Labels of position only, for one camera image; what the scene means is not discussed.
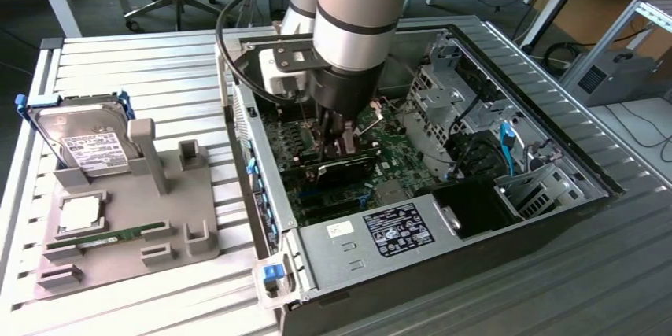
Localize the silver CPU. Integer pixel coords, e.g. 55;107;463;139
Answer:
57;195;106;234

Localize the black RAM stick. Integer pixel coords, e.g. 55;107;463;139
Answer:
294;143;383;168

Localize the aluminium profile frame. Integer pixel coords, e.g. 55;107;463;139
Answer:
559;0;672;89

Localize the black expansion slot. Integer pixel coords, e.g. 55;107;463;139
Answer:
301;196;365;213

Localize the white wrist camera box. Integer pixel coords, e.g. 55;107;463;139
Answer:
259;44;323;100

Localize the silver disk bay cage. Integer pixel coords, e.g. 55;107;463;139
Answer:
407;31;509;148

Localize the office chair base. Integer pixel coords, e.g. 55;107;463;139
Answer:
123;0;238;33

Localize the coiled black cable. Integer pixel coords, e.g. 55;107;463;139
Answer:
542;42;586;74

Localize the grey chipset heatsink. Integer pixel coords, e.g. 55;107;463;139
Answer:
374;179;417;204

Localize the green RAM stick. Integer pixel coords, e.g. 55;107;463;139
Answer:
46;220;169;253

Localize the grey equipment box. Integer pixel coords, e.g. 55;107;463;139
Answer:
577;49;661;108

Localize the black wire bundle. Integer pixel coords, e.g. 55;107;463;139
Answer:
449;131;509;179

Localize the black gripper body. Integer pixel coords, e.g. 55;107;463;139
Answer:
307;62;386;124

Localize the thin locking lever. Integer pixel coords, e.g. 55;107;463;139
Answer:
299;94;313;135

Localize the open black PC case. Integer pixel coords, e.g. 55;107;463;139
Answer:
214;24;627;336

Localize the blue wire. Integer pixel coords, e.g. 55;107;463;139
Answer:
501;120;522;179

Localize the metal socket cover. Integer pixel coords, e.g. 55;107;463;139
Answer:
359;98;389;135

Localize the silver disk bracket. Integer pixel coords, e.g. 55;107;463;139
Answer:
493;162;582;222

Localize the graphics card with black shroud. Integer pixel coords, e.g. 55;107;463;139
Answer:
294;150;381;190

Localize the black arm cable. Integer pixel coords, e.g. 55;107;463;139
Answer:
215;0;299;105

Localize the grey parts rack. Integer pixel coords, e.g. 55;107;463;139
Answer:
34;116;223;302

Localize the blue case latch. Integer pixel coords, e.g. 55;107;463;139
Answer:
261;264;286;286

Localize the hard disk with blue carrier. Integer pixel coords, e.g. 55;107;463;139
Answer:
13;90;145;179

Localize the green motherboard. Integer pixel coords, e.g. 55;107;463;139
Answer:
261;91;441;227

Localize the grey power supply with label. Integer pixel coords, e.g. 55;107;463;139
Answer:
286;193;467;301

